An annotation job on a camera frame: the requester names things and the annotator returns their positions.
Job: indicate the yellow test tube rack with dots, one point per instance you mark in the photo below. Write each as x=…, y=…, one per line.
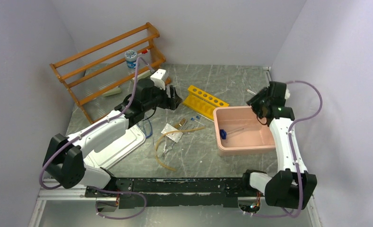
x=203, y=102

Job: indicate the pink plastic bin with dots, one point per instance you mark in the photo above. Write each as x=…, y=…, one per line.
x=254, y=139

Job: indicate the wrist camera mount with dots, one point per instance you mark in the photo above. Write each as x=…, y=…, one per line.
x=287, y=94
x=159, y=78

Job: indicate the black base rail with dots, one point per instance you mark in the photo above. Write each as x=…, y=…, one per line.
x=130, y=193

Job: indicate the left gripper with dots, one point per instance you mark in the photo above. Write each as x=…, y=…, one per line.
x=170, y=103

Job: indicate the blue white jar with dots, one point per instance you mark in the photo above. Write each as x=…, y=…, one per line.
x=130, y=58

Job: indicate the blue safety goggles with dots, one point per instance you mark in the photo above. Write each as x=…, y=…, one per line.
x=146, y=127

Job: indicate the white eraser block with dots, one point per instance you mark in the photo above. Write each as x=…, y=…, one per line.
x=141, y=75

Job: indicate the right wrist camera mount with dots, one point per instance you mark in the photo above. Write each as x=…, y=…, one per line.
x=287, y=94

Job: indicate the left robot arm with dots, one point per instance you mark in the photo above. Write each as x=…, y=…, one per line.
x=64, y=159

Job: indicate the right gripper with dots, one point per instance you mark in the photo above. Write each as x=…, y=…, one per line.
x=253, y=101

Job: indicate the blue base graduated cylinder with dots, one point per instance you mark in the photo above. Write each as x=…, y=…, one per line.
x=227, y=134

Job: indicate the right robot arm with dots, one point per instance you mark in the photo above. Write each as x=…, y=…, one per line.
x=292, y=186

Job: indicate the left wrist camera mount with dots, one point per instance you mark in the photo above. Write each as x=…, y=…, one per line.
x=159, y=78

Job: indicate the white plastic packet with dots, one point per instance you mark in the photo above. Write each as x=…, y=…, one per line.
x=172, y=133

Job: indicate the white metal tray lid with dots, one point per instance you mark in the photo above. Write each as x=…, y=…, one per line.
x=117, y=150

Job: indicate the blue capped test tube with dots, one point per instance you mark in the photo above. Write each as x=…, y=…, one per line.
x=193, y=119

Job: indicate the orange wooden shelf rack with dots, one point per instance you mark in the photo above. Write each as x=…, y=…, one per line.
x=96, y=70

